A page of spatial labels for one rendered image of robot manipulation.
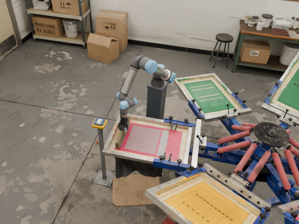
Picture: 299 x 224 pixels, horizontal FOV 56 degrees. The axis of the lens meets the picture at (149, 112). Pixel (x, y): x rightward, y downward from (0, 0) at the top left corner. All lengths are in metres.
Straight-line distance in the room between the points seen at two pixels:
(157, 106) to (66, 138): 1.61
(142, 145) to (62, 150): 1.63
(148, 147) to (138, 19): 4.05
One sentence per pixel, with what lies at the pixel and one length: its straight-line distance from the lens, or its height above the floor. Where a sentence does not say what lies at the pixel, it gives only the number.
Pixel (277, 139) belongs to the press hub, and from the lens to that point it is 2.60.
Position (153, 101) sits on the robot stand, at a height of 1.01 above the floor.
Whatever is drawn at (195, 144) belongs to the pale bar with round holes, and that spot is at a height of 1.04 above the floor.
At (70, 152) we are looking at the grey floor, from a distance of 4.03.
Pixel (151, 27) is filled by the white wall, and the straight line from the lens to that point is 6.32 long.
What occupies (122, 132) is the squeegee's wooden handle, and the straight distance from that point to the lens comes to 2.71.
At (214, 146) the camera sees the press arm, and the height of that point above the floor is 1.04.
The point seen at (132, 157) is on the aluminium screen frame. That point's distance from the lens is 2.57.
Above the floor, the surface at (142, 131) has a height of 0.95.
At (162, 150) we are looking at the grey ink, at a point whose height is 0.96.
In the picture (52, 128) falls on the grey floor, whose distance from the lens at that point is 4.43.
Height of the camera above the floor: 2.95
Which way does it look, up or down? 40 degrees down
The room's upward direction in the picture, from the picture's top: 4 degrees clockwise
